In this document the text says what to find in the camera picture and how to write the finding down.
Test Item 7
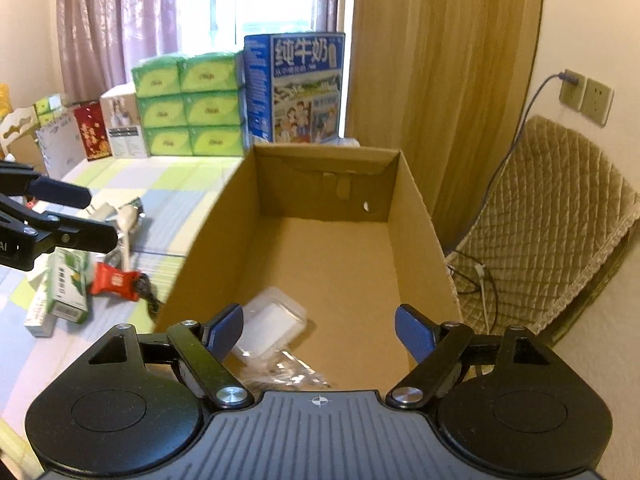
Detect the green oral spray box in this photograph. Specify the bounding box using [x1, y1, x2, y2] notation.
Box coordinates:
[46, 248, 89, 324]

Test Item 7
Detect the white power adapter plug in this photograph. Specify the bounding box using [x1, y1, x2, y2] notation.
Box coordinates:
[89, 203, 118, 223]

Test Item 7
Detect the red snack packet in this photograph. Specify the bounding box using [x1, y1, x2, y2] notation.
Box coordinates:
[90, 262, 142, 301]

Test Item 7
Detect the silver green tea bag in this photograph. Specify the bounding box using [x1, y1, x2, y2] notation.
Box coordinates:
[115, 197, 145, 272]

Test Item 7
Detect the clear plastic case with card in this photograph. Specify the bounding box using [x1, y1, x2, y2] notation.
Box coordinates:
[233, 287, 307, 363]

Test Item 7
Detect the white paper shopping bag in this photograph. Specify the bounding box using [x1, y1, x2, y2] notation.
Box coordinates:
[36, 112, 86, 180]

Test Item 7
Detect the yellow plastic bag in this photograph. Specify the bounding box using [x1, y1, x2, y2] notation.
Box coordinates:
[0, 84, 13, 120]

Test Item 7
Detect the red gift envelope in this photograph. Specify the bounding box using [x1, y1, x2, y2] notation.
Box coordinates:
[73, 101, 112, 160]

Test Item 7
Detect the checkered tablecloth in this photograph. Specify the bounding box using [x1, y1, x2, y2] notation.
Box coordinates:
[1, 156, 240, 448]

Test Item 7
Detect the white product box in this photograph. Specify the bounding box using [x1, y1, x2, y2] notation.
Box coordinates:
[100, 82, 149, 158]

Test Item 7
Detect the brown cardboard box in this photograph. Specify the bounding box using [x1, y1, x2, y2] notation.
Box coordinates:
[156, 144, 461, 391]

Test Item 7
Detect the green tissue pack stack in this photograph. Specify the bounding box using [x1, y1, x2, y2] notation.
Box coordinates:
[131, 51, 247, 156]

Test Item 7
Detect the purple curtain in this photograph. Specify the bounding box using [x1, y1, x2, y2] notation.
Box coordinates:
[55, 0, 178, 102]

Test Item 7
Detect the blue milk carton box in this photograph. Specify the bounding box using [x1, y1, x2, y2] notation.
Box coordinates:
[243, 32, 345, 144]

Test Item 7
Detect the brown curtain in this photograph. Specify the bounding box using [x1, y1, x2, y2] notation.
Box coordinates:
[346, 0, 542, 249]

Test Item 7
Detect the wall power socket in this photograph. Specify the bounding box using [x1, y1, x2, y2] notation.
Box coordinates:
[559, 70, 586, 112]

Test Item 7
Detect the wall switch plate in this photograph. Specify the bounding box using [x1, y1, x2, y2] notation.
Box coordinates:
[580, 78, 614, 127]

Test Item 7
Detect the charger cable on wall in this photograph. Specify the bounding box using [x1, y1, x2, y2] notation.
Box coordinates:
[482, 71, 580, 212]

